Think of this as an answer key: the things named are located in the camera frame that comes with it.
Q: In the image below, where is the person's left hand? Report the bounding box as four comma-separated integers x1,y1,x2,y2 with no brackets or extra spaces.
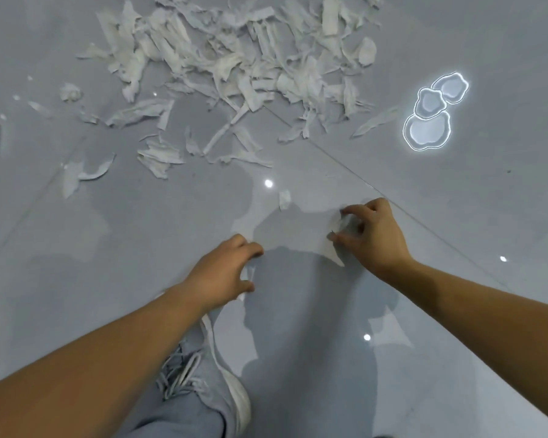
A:
182,234,265,316

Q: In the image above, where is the light blue sneaker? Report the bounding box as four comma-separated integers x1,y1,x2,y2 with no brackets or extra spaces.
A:
155,310,252,436

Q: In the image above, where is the person's right forearm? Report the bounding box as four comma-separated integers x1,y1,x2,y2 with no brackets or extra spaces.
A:
390,259,548,430

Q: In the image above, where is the curved torn white film scrap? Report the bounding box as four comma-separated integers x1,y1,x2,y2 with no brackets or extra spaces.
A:
61,153,117,199

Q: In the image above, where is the light blue jeans leg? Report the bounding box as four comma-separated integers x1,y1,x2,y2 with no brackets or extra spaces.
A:
114,391,227,438

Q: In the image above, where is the person's right hand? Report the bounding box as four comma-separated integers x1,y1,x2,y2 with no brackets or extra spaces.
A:
327,198,414,281

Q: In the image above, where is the pile of torn white film scraps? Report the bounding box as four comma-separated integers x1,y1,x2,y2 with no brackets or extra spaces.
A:
75,0,381,180

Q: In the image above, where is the long narrow white film scrap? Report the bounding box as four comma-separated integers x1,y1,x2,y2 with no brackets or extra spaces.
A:
351,106,401,138

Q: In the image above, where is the person's left forearm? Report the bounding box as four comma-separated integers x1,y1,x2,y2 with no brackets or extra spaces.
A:
0,282,206,438

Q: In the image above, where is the clear protective film sheet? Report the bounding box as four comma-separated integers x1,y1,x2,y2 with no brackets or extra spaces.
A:
250,206,353,269

